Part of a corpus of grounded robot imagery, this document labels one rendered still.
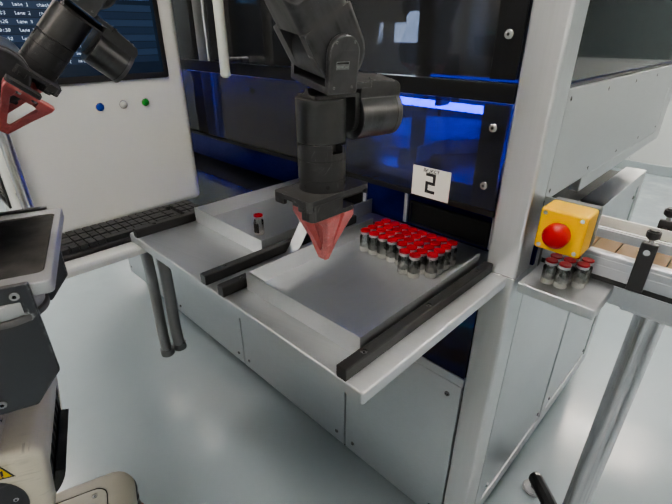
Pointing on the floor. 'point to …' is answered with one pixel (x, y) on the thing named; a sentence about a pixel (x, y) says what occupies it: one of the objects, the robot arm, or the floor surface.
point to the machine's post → (515, 225)
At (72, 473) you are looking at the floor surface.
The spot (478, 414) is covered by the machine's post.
